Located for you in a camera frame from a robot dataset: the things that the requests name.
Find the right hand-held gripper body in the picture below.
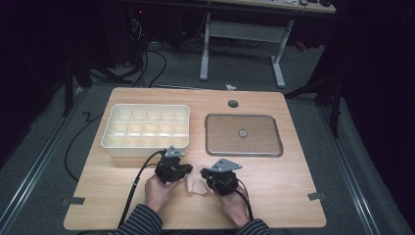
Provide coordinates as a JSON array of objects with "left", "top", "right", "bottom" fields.
[{"left": 209, "top": 158, "right": 243, "bottom": 197}]

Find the black metal stand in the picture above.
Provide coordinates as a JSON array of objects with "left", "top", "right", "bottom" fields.
[{"left": 62, "top": 57, "right": 75, "bottom": 118}]

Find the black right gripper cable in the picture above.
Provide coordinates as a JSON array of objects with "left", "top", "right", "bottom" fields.
[{"left": 234, "top": 187, "right": 254, "bottom": 221}]

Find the black floor cable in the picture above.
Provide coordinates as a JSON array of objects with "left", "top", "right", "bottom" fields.
[{"left": 64, "top": 112, "right": 104, "bottom": 180}]

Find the metal floor rail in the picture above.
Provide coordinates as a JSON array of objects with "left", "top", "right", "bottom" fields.
[
  {"left": 0, "top": 87, "right": 84, "bottom": 229},
  {"left": 317, "top": 107, "right": 382, "bottom": 235}
]

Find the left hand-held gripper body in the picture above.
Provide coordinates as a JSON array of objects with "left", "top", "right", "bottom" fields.
[{"left": 154, "top": 146, "right": 185, "bottom": 184}]

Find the white compartment storage box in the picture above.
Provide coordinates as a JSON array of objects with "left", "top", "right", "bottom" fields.
[{"left": 100, "top": 103, "right": 191, "bottom": 159}]

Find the person's left hand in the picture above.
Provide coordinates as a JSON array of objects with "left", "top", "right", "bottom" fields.
[{"left": 145, "top": 175, "right": 180, "bottom": 213}]

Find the bundle of black cables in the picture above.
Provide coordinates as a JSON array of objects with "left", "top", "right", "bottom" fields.
[{"left": 128, "top": 16, "right": 168, "bottom": 88}]

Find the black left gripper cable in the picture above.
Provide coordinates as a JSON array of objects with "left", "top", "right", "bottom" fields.
[{"left": 116, "top": 149, "right": 167, "bottom": 231}]

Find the pale pink sock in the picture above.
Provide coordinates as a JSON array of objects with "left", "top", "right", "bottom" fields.
[{"left": 185, "top": 164, "right": 213, "bottom": 196}]

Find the person's right hand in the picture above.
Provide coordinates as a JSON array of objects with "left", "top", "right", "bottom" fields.
[{"left": 216, "top": 187, "right": 251, "bottom": 229}]

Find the grey tape strip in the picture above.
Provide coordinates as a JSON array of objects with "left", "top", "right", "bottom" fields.
[
  {"left": 307, "top": 191, "right": 327, "bottom": 202},
  {"left": 61, "top": 196, "right": 86, "bottom": 207}
]

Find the white desk frame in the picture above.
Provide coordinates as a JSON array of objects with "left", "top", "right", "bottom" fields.
[{"left": 199, "top": 0, "right": 337, "bottom": 89}]

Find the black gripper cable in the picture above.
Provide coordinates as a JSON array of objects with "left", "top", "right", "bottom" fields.
[
  {"left": 234, "top": 187, "right": 254, "bottom": 221},
  {"left": 116, "top": 149, "right": 167, "bottom": 231}
]

